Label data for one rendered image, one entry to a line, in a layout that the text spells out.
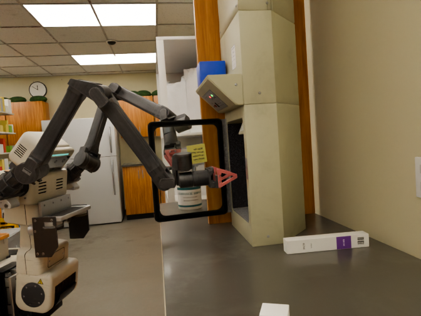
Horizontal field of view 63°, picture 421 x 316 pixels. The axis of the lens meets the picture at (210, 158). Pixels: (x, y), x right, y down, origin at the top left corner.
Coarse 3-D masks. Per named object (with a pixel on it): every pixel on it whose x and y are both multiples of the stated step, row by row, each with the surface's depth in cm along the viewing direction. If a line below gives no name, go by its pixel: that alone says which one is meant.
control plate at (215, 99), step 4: (208, 92) 125; (212, 92) 120; (204, 96) 135; (208, 96) 130; (216, 96) 121; (208, 100) 136; (212, 100) 131; (216, 100) 126; (220, 100) 122; (212, 104) 136; (220, 104) 127; (224, 104) 122; (216, 108) 138; (220, 108) 133
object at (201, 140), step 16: (160, 128) 136; (176, 128) 138; (192, 128) 139; (208, 128) 141; (160, 144) 136; (176, 144) 138; (192, 144) 140; (208, 144) 141; (192, 160) 140; (208, 160) 141; (160, 192) 137; (176, 192) 139; (192, 192) 140; (208, 192) 142; (160, 208) 137; (176, 208) 139; (192, 208) 140; (208, 208) 142
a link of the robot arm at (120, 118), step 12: (96, 96) 115; (108, 108) 118; (120, 108) 120; (120, 120) 119; (120, 132) 120; (132, 132) 120; (132, 144) 121; (144, 144) 121; (144, 156) 121; (156, 156) 123; (156, 168) 121; (168, 168) 128; (156, 180) 122
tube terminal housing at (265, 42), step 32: (256, 32) 112; (288, 32) 123; (256, 64) 112; (288, 64) 122; (256, 96) 113; (288, 96) 122; (256, 128) 113; (288, 128) 121; (256, 160) 113; (288, 160) 120; (256, 192) 114; (288, 192) 120; (256, 224) 114; (288, 224) 119
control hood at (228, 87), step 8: (208, 80) 111; (216, 80) 110; (224, 80) 111; (232, 80) 111; (240, 80) 112; (200, 88) 129; (208, 88) 121; (216, 88) 113; (224, 88) 111; (232, 88) 111; (240, 88) 112; (200, 96) 140; (224, 96) 113; (232, 96) 111; (240, 96) 112; (232, 104) 114; (240, 104) 112; (224, 112) 140
